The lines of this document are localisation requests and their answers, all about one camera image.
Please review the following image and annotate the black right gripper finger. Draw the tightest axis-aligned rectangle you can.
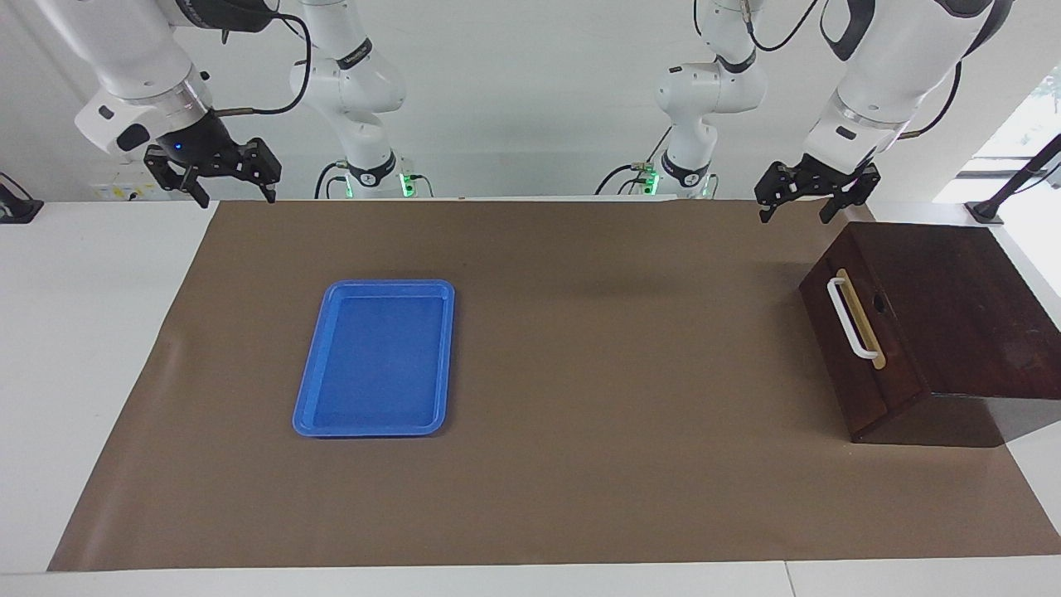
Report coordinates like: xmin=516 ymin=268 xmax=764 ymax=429
xmin=143 ymin=145 xmax=210 ymax=209
xmin=236 ymin=137 xmax=283 ymax=205

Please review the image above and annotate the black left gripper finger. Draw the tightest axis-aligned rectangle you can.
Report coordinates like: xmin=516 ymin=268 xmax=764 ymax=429
xmin=754 ymin=162 xmax=803 ymax=224
xmin=819 ymin=163 xmax=882 ymax=226

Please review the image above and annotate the white drawer handle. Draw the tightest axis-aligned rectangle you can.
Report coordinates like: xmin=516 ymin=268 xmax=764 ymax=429
xmin=827 ymin=276 xmax=879 ymax=360

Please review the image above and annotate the dark wooden drawer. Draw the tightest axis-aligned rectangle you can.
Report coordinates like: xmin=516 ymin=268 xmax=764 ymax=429
xmin=800 ymin=224 xmax=928 ymax=415

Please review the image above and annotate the dark wooden drawer cabinet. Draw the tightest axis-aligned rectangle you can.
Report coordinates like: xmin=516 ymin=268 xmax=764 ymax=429
xmin=800 ymin=221 xmax=1061 ymax=449

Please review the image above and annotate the black table clamp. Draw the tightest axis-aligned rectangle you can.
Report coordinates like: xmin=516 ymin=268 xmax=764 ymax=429
xmin=0 ymin=172 xmax=44 ymax=225

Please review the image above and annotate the blue plastic tray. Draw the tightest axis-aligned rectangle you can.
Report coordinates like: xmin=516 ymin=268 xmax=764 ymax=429
xmin=292 ymin=279 xmax=456 ymax=439

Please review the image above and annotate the brown table mat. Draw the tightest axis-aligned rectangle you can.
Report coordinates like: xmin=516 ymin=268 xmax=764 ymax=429
xmin=47 ymin=199 xmax=1061 ymax=571

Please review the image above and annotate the white wall outlet box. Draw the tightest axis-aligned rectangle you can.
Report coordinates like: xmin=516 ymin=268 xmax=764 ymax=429
xmin=91 ymin=182 xmax=160 ymax=201

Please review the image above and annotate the black base cable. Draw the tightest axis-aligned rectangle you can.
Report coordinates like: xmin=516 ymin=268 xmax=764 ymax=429
xmin=313 ymin=160 xmax=349 ymax=200
xmin=595 ymin=124 xmax=674 ymax=197

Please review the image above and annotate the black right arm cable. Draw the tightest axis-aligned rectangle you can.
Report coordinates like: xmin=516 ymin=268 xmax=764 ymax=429
xmin=207 ymin=10 xmax=312 ymax=117

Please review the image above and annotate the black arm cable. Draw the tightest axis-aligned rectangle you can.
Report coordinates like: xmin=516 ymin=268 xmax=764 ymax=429
xmin=207 ymin=10 xmax=312 ymax=117
xmin=742 ymin=0 xmax=964 ymax=140

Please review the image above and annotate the black camera stand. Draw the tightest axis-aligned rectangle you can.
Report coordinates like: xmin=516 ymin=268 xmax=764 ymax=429
xmin=966 ymin=133 xmax=1061 ymax=226

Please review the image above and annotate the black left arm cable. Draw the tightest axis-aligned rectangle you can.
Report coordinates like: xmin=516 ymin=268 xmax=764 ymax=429
xmin=742 ymin=0 xmax=964 ymax=140

